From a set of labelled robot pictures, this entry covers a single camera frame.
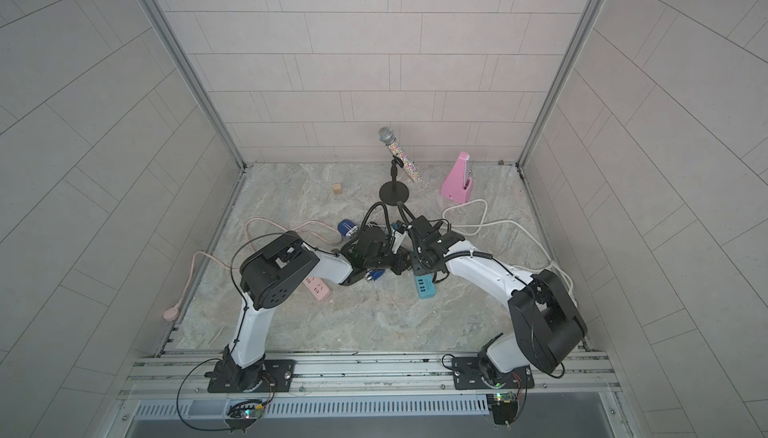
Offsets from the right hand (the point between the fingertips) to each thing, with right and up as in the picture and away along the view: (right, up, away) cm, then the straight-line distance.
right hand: (422, 263), depth 87 cm
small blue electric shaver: (-13, -2, -2) cm, 13 cm away
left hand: (+1, +1, +3) cm, 3 cm away
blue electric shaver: (-24, +10, +9) cm, 28 cm away
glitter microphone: (-10, +38, -1) cm, 39 cm away
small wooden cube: (-29, +22, +21) cm, 42 cm away
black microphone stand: (-9, +20, +20) cm, 30 cm away
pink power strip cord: (-70, -12, -5) cm, 71 cm away
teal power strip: (+1, -6, -5) cm, 8 cm away
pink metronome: (+13, +24, +14) cm, 30 cm away
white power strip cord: (+21, +11, +12) cm, 27 cm away
